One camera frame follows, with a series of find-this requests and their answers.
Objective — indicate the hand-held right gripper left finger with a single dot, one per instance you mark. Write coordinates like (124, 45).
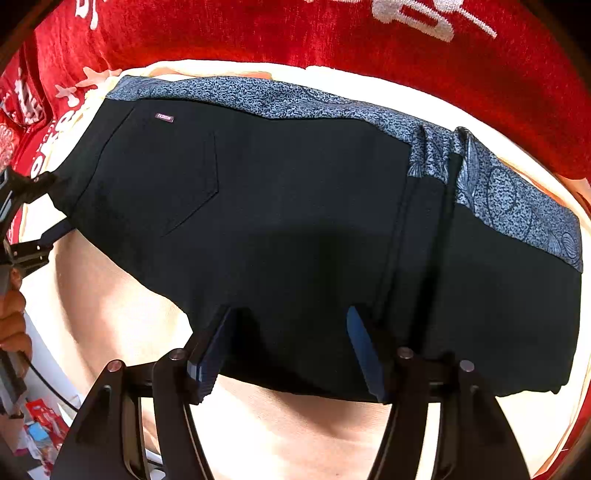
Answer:
(210, 364)

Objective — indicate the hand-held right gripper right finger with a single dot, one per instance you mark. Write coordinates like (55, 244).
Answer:
(369, 360)

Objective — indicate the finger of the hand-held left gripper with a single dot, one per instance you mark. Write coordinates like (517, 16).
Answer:
(30, 254)
(32, 184)

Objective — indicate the black pants with blue stripes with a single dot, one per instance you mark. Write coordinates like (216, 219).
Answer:
(300, 240)

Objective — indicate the person's left hand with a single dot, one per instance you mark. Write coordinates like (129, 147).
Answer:
(14, 318)

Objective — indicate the red packet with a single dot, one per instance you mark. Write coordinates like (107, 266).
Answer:
(46, 420)

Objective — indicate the cream cloth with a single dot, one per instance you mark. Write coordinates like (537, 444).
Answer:
(115, 314)

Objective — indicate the red printed blanket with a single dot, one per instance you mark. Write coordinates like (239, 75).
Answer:
(323, 41)

